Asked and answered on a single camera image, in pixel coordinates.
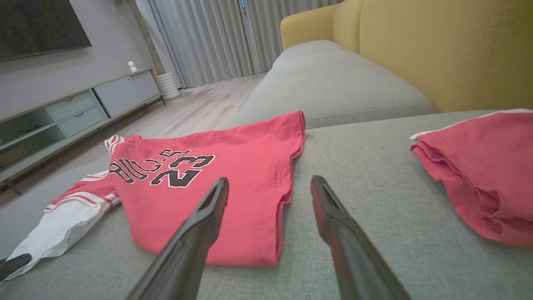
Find grey pleated curtain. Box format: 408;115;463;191
148;0;344;89

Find red shorts with white stripes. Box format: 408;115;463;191
410;109;533;247

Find small grey sofa seat cushion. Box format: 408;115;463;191
231;40;436;130

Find white ribbed cylinder appliance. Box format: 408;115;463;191
157;72;180;100

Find large grey sofa seat cushion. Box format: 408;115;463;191
0;109;533;300

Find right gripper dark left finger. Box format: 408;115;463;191
125;177;230;300

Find yellow sofa backrest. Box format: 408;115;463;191
280;0;533;114

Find low pale green TV cabinet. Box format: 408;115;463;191
0;68;165;196

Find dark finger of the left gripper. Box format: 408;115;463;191
0;253;32;282

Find black wall television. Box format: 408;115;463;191
0;0;92;62

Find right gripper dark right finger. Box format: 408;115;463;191
310;175;413;300

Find red and white basketball jersey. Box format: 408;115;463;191
4;110;306;280

